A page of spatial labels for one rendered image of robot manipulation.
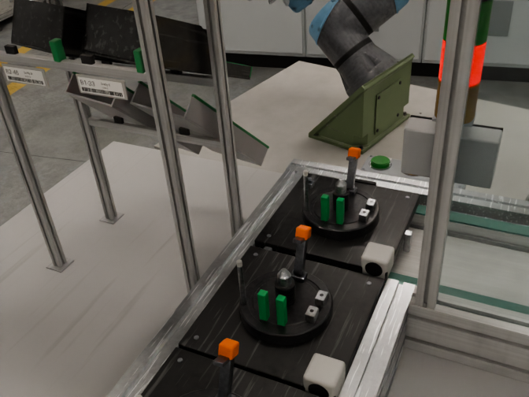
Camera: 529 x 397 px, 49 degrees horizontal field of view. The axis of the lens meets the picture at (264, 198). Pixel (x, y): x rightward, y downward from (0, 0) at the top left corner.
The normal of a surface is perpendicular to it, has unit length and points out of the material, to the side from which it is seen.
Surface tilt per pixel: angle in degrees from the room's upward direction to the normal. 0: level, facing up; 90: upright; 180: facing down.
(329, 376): 0
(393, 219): 0
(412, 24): 90
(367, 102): 90
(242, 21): 90
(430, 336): 90
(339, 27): 63
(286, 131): 0
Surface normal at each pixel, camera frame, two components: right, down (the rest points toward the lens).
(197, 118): 0.82, 0.28
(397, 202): -0.07, -0.82
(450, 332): -0.42, 0.54
